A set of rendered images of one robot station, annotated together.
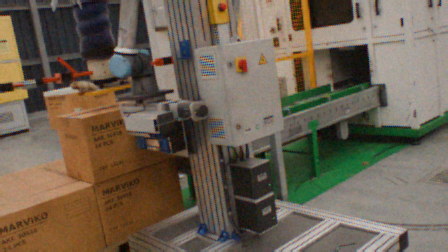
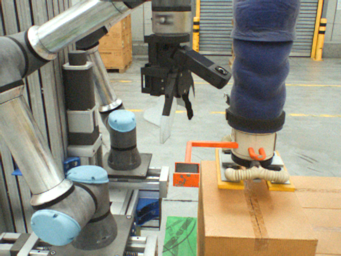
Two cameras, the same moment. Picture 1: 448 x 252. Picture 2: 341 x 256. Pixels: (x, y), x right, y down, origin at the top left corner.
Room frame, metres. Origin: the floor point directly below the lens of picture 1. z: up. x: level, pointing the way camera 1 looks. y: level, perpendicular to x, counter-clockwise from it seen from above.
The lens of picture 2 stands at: (3.46, -0.50, 1.75)
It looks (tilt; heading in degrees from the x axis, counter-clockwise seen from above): 21 degrees down; 134
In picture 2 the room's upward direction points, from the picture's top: straight up
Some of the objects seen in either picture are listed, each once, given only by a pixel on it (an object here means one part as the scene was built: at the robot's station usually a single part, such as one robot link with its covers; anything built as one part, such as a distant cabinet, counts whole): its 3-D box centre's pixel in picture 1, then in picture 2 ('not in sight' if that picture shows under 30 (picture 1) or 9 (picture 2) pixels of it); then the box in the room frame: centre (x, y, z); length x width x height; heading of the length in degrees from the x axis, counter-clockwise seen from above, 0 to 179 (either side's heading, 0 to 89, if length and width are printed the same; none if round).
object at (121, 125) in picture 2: (139, 62); (122, 127); (2.35, 0.37, 1.20); 0.13 x 0.12 x 0.14; 155
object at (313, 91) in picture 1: (279, 101); not in sight; (4.24, -0.63, 0.60); 1.60 x 0.10 x 0.09; 130
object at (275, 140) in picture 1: (275, 141); not in sight; (3.04, -0.38, 0.50); 0.07 x 0.07 x 1.00; 40
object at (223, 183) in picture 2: (112, 86); (228, 163); (2.74, 0.62, 1.08); 0.34 x 0.10 x 0.05; 129
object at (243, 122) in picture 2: (99, 52); (254, 114); (2.81, 0.67, 1.30); 0.23 x 0.23 x 0.04
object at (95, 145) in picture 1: (116, 137); (244, 230); (2.81, 0.67, 0.74); 0.60 x 0.40 x 0.40; 131
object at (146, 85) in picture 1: (143, 83); (123, 152); (2.35, 0.36, 1.09); 0.15 x 0.15 x 0.10
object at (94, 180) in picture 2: not in sight; (88, 189); (2.67, -0.03, 1.20); 0.13 x 0.12 x 0.14; 118
